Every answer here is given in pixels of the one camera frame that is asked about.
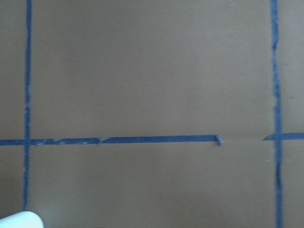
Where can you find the light blue cup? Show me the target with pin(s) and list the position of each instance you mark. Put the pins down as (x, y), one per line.
(25, 219)

